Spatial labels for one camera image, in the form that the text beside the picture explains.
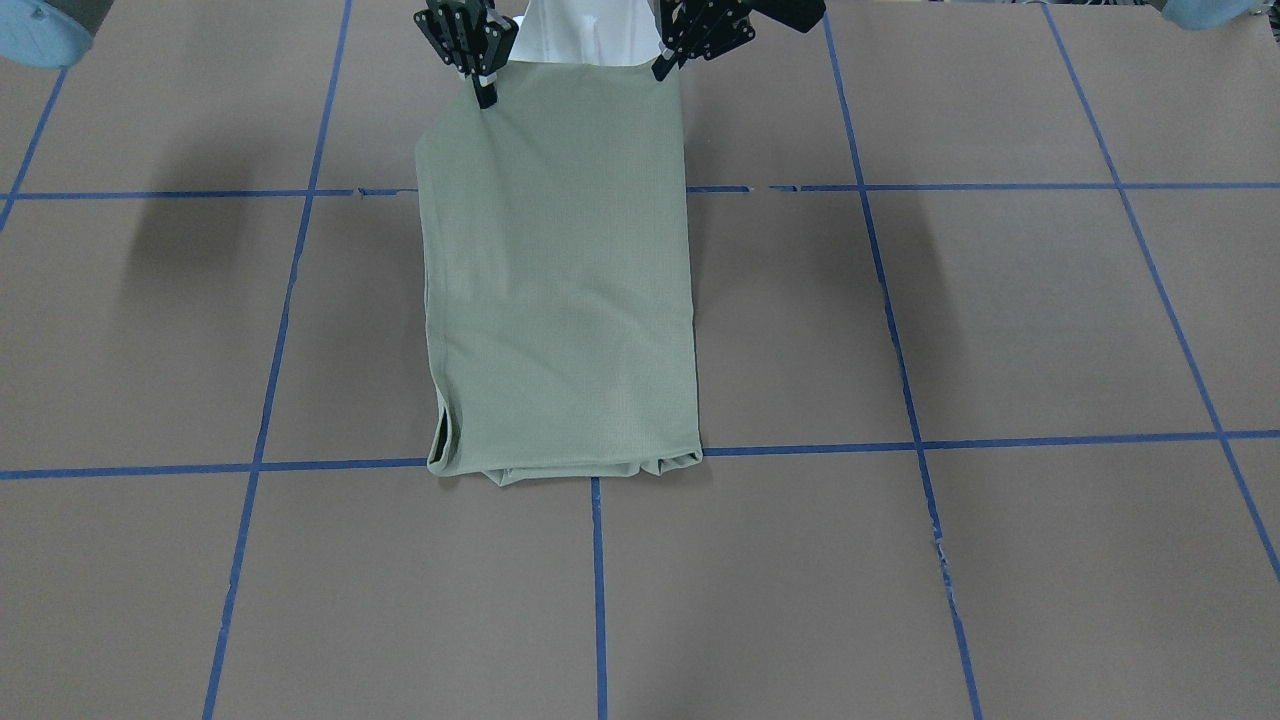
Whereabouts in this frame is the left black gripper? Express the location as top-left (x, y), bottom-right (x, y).
top-left (652, 0), bottom-right (827, 82)

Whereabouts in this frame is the olive green long-sleeve shirt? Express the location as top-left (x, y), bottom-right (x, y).
top-left (415, 61), bottom-right (704, 486)

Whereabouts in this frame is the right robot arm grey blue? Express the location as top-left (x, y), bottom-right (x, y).
top-left (1, 1), bottom-right (520, 109)

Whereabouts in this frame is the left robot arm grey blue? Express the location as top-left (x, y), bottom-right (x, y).
top-left (650, 1), bottom-right (1262, 82)

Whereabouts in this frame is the brown paper table cover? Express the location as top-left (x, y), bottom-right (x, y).
top-left (3, 1), bottom-right (1277, 719)

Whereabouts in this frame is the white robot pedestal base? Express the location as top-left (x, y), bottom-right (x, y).
top-left (509, 1), bottom-right (662, 67)

